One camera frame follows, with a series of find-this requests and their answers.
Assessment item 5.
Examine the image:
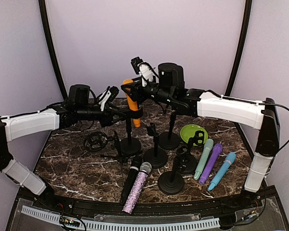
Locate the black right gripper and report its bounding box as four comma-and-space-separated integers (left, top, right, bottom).
121, 76, 175, 105

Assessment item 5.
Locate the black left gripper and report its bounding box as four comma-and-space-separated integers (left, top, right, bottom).
77, 104, 126, 128

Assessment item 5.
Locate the orange microphone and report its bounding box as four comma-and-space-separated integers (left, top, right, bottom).
123, 79, 141, 128

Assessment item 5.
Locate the black round-base stand orange mic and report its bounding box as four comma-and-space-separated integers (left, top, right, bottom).
120, 107, 143, 157

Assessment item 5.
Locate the black tripod microphone stand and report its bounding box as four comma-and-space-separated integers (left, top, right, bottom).
83, 131, 144, 191

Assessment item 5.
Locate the black handheld microphone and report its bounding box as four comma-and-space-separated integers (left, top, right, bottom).
120, 155, 142, 205

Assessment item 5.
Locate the black round-base stand purple mic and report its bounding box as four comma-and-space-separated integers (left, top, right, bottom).
158, 112, 180, 150

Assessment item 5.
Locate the black round-base stand front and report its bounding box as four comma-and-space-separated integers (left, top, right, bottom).
144, 123, 168, 169

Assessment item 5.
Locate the glitter purple silver-head microphone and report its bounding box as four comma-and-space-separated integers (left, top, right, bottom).
122, 162, 152, 214

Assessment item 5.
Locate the black round-base stand blue mic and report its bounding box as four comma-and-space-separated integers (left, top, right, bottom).
177, 130, 205, 175

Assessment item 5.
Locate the black round-base stand mint mic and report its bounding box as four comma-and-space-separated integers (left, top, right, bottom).
158, 157, 184, 195

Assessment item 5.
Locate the mint green microphone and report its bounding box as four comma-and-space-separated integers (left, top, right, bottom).
194, 139, 214, 180

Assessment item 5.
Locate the blue microphone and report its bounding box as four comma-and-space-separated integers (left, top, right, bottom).
208, 152, 236, 191

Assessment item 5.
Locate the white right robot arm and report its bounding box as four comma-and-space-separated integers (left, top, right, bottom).
121, 61, 282, 209

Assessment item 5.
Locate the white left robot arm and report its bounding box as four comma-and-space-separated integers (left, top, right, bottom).
0, 84, 126, 210

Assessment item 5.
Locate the lime green plate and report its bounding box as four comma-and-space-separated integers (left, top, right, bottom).
180, 124, 208, 146

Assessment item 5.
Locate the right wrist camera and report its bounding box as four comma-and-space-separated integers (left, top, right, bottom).
131, 57, 159, 87

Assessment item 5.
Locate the black front table rail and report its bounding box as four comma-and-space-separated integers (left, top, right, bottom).
34, 191, 265, 218

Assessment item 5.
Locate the left black corner post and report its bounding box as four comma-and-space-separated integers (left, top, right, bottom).
38, 0, 67, 99

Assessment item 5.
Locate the black corner post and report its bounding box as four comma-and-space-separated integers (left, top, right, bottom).
38, 0, 67, 99
223, 0, 253, 103

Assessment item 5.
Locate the white slotted cable duct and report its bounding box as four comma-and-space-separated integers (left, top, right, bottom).
21, 205, 220, 231

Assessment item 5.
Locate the right black corner post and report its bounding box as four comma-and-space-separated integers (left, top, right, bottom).
223, 0, 253, 103

